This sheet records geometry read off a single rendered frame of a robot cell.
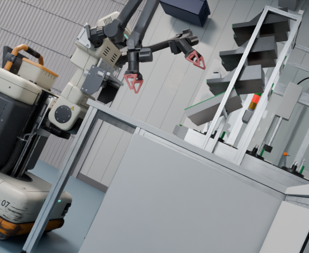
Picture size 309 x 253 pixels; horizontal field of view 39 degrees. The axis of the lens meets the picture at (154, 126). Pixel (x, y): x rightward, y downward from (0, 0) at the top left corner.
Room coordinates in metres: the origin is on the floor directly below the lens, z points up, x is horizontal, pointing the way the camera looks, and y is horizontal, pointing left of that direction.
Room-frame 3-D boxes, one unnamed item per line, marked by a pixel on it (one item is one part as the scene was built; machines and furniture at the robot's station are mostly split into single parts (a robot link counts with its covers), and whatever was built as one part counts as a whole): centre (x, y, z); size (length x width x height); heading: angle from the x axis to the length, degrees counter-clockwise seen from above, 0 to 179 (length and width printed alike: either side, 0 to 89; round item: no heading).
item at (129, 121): (2.56, -0.10, 0.84); 0.90 x 0.70 x 0.03; 164
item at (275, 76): (2.32, -0.39, 1.26); 0.36 x 0.21 x 0.80; 165
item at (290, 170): (2.57, -0.85, 1.01); 0.24 x 0.24 x 0.13; 75
